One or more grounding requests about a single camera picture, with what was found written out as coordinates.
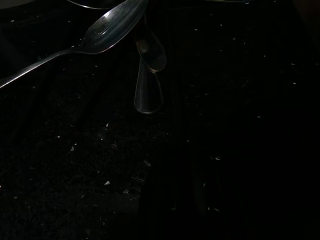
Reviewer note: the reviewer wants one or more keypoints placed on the small silver spoon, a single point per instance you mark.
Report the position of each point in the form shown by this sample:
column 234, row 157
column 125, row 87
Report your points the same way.
column 152, row 53

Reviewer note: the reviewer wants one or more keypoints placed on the large silver spoon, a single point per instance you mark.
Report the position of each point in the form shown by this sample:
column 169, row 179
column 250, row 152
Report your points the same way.
column 112, row 27

